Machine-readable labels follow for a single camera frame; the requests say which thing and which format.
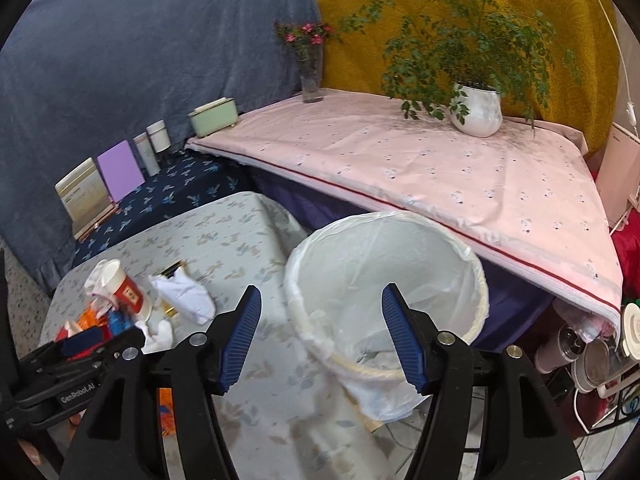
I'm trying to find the white tube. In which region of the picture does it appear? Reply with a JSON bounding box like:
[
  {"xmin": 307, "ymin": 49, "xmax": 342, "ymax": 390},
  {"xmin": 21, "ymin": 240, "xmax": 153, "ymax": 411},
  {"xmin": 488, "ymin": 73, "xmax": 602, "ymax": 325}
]
[{"xmin": 132, "ymin": 132, "xmax": 161, "ymax": 177}]

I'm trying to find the pink flower bunch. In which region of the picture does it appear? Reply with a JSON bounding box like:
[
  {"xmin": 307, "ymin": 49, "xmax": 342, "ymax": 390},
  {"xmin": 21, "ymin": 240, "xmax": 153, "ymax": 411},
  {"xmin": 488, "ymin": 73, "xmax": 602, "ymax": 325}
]
[{"xmin": 274, "ymin": 20, "xmax": 335, "ymax": 78}]

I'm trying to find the pale leaf-print tablecloth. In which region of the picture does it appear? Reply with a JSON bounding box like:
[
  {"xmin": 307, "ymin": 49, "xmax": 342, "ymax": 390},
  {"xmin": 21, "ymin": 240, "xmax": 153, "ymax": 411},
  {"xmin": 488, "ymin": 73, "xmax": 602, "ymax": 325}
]
[{"xmin": 40, "ymin": 190, "xmax": 391, "ymax": 480}]

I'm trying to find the red and white paper cup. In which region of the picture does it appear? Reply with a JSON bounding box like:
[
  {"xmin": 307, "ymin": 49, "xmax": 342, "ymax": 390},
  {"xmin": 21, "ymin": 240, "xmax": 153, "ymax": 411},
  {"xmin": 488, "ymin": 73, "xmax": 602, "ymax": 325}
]
[{"xmin": 84, "ymin": 259, "xmax": 153, "ymax": 323}]

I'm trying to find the white plant pot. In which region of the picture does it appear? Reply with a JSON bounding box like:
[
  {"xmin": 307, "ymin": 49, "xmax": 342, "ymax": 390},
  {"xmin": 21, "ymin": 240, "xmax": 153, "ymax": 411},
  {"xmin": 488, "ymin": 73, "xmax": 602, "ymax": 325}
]
[{"xmin": 450, "ymin": 82, "xmax": 503, "ymax": 138}]

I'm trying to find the blue-grey backdrop cloth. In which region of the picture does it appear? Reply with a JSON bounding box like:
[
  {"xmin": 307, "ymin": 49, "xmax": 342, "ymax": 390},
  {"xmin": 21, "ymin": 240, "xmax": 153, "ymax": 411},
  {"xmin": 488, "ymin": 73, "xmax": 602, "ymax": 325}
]
[{"xmin": 0, "ymin": 0, "xmax": 323, "ymax": 296}]

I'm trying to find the purple card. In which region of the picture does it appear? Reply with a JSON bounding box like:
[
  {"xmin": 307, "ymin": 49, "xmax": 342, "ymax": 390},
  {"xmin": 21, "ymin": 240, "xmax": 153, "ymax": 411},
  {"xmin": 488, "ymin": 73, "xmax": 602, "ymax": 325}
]
[{"xmin": 96, "ymin": 141, "xmax": 146, "ymax": 204}]

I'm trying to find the glass vase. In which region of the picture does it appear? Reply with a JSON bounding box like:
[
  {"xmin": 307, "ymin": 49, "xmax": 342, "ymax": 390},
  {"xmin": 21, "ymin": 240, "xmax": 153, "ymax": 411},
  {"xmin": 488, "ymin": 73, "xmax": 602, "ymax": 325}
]
[{"xmin": 299, "ymin": 47, "xmax": 325, "ymax": 104}]

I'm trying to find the pink printed sheet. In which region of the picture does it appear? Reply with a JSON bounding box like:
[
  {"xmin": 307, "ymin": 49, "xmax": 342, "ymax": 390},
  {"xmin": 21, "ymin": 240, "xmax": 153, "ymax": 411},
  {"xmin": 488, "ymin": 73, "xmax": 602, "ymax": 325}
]
[{"xmin": 185, "ymin": 87, "xmax": 625, "ymax": 331}]

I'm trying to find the white appliance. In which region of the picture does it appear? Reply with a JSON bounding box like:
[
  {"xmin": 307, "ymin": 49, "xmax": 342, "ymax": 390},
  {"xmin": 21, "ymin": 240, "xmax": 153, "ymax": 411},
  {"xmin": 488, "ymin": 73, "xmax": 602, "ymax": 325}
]
[{"xmin": 597, "ymin": 122, "xmax": 640, "ymax": 231}]

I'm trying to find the white jar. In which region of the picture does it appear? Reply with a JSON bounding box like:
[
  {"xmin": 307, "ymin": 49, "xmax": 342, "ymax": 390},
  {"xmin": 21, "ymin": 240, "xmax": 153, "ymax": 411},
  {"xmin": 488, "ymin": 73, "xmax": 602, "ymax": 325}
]
[{"xmin": 146, "ymin": 120, "xmax": 171, "ymax": 153}]

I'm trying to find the white-lined trash bin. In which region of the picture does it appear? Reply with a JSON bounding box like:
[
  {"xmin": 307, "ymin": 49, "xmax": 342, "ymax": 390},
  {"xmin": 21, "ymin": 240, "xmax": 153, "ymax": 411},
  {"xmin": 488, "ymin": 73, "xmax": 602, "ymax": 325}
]
[{"xmin": 284, "ymin": 211, "xmax": 490, "ymax": 423}]

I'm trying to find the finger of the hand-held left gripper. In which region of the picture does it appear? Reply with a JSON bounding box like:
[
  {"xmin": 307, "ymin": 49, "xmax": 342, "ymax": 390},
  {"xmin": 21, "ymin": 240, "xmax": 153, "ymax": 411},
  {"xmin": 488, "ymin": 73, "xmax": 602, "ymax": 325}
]
[{"xmin": 60, "ymin": 326, "xmax": 147, "ymax": 362}]

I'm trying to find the round cream bin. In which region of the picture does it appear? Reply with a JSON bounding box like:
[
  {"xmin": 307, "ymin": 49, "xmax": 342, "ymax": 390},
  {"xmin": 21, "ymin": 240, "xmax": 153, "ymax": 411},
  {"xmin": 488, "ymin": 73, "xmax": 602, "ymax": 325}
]
[{"xmin": 287, "ymin": 260, "xmax": 488, "ymax": 381}]

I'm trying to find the green leafy plant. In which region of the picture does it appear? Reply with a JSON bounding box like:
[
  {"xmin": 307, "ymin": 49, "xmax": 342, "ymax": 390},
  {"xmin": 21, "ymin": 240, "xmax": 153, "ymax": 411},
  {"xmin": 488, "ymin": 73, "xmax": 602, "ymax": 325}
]
[{"xmin": 340, "ymin": 0, "xmax": 583, "ymax": 131}]

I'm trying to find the navy floral cloth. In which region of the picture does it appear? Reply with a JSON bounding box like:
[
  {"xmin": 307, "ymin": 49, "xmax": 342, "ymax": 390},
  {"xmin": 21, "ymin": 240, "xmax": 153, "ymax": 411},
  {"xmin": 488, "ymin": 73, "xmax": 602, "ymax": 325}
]
[{"xmin": 70, "ymin": 147, "xmax": 251, "ymax": 268}]

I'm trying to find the red cloth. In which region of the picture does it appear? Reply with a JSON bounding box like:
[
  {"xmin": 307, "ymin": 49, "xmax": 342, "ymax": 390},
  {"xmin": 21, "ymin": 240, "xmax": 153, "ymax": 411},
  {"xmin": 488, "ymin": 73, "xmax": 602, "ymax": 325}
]
[{"xmin": 612, "ymin": 220, "xmax": 640, "ymax": 306}]

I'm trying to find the mint green box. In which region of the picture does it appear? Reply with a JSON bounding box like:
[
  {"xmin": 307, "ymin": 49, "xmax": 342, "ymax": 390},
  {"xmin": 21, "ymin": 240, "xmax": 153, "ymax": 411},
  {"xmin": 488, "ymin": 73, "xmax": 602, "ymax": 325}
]
[{"xmin": 188, "ymin": 96, "xmax": 240, "ymax": 138}]

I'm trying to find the white cable with switch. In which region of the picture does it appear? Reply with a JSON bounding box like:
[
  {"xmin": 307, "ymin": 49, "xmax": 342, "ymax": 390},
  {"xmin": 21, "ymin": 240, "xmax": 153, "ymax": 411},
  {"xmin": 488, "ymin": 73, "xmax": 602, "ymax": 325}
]
[{"xmin": 580, "ymin": 0, "xmax": 640, "ymax": 141}]

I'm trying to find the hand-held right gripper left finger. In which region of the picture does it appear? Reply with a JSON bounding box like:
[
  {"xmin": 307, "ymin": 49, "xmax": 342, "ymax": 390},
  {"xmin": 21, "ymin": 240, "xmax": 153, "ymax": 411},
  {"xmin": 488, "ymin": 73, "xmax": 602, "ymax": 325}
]
[{"xmin": 72, "ymin": 285, "xmax": 263, "ymax": 480}]

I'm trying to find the black and gold packet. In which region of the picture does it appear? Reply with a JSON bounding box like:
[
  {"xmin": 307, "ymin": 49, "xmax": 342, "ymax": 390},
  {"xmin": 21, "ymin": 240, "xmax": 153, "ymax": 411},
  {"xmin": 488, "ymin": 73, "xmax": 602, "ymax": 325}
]
[{"xmin": 159, "ymin": 261, "xmax": 189, "ymax": 317}]

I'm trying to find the cream printed box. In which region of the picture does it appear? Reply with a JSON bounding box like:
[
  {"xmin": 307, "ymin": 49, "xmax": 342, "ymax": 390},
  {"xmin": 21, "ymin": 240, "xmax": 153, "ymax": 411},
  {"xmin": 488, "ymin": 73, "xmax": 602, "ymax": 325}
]
[{"xmin": 55, "ymin": 157, "xmax": 113, "ymax": 226}]

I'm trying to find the large white tissue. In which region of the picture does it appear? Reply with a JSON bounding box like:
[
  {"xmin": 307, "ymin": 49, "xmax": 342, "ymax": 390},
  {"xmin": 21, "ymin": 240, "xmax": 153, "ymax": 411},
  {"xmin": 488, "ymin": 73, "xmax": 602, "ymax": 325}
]
[{"xmin": 150, "ymin": 267, "xmax": 217, "ymax": 326}]

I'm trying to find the small white tissue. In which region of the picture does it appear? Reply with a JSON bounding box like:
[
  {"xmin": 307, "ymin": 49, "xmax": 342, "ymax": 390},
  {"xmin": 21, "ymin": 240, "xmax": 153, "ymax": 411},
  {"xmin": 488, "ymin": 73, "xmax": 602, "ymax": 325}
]
[{"xmin": 137, "ymin": 317, "xmax": 174, "ymax": 356}]

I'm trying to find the purple cloth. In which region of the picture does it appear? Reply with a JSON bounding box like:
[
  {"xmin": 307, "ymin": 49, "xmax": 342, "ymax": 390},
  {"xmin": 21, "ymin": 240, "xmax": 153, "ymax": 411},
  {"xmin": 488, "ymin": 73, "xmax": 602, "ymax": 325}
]
[{"xmin": 247, "ymin": 167, "xmax": 556, "ymax": 351}]

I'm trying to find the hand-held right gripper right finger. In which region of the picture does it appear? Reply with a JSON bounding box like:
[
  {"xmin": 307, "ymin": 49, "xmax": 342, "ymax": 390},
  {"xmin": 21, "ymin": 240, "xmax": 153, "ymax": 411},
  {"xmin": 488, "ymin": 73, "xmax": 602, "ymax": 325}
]
[{"xmin": 381, "ymin": 283, "xmax": 583, "ymax": 480}]

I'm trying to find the white round lid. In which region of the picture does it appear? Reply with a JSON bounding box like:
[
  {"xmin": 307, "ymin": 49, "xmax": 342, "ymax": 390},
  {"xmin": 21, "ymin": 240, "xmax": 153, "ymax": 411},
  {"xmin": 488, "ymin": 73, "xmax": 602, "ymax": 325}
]
[{"xmin": 620, "ymin": 300, "xmax": 640, "ymax": 361}]

